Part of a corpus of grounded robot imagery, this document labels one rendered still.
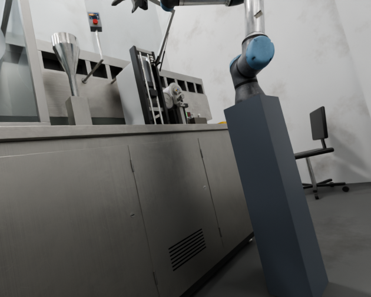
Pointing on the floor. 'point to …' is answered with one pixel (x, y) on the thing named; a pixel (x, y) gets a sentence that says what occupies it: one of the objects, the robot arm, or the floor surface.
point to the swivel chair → (318, 127)
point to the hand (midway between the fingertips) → (122, 10)
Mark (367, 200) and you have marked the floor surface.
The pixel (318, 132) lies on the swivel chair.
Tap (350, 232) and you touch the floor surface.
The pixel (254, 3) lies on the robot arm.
